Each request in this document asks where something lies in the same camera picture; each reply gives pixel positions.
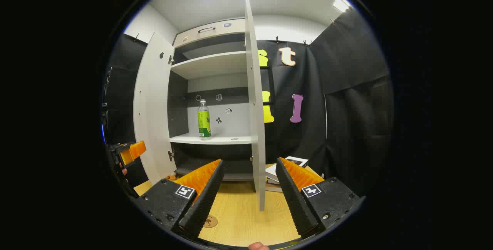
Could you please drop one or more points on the white photo cover book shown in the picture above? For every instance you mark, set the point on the white photo cover book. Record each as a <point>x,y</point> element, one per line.
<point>292,161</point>

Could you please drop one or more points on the small ceiling light panel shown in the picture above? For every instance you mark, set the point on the small ceiling light panel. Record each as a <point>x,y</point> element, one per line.
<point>341,4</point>

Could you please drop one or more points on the grey book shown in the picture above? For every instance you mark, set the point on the grey book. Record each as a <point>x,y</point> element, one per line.
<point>272,186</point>

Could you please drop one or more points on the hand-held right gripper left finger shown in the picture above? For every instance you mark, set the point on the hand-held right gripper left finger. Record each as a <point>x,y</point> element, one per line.
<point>206,200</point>

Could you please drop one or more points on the black backdrop cloth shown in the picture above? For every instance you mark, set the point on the black backdrop cloth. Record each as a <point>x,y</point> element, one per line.
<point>346,126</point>

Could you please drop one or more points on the grey cabinet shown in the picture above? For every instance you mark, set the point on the grey cabinet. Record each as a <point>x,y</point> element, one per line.
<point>215,65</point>

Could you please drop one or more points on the round brown coaster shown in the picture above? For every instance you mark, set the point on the round brown coaster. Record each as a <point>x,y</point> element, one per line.
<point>211,222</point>

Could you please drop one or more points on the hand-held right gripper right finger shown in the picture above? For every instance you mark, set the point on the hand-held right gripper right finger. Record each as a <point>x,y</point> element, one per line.
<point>294,203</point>

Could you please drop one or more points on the green tea bottle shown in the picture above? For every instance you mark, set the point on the green tea bottle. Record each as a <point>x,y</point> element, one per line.
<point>204,124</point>

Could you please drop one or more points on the grey cabinet door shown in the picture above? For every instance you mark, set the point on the grey cabinet door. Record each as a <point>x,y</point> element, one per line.
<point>154,107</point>
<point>255,107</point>

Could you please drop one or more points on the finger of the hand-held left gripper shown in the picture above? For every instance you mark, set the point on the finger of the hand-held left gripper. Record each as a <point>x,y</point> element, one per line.
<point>134,150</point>

